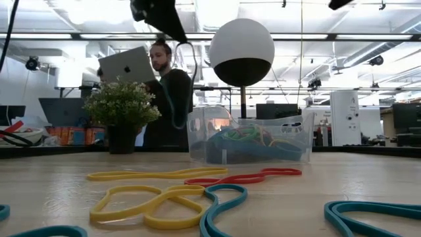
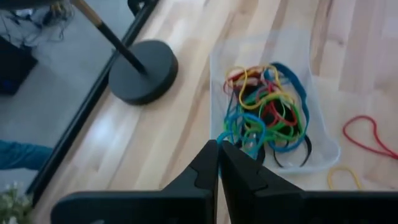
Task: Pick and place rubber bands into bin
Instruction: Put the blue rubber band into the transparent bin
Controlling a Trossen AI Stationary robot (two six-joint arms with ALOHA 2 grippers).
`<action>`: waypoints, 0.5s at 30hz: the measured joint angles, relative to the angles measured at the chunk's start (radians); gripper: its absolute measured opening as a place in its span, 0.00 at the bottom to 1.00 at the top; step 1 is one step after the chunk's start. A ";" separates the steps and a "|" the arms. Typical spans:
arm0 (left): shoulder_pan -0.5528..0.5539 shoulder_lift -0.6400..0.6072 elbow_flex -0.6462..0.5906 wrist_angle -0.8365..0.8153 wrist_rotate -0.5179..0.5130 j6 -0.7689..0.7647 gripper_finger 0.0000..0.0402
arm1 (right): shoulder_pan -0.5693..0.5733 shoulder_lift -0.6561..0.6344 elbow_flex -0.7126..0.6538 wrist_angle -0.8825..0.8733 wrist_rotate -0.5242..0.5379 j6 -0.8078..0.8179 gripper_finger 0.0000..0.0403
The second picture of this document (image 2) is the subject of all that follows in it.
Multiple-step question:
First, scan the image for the green plant in black pot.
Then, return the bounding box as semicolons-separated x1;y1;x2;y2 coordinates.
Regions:
0;182;34;224

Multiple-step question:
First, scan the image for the wide black rubber band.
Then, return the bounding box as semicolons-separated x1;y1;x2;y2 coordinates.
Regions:
272;135;313;169

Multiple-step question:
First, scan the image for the green rubber band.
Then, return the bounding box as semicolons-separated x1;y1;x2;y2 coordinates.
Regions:
223;93;304;144

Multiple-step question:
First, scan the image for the yellow rubber band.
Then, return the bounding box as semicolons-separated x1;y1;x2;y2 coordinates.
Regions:
224;65;249;85
326;166;363;191
238;65;296;110

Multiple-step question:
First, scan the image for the red rubber band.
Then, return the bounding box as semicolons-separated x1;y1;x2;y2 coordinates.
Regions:
223;70;265;94
254;83;299;128
342;114;398;161

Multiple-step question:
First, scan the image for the white globe lamp, black base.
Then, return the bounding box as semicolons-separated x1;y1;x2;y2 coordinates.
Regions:
70;0;180;106

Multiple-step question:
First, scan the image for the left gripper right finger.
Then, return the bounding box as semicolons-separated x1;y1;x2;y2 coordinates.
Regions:
220;140;398;224

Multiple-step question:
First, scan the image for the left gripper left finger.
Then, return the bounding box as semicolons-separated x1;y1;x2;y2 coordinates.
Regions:
50;139;220;224

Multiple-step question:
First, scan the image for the person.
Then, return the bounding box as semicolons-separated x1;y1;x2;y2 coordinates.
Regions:
0;139;54;171

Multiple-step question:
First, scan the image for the clear plastic bin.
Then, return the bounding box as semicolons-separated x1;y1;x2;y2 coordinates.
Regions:
208;29;341;174

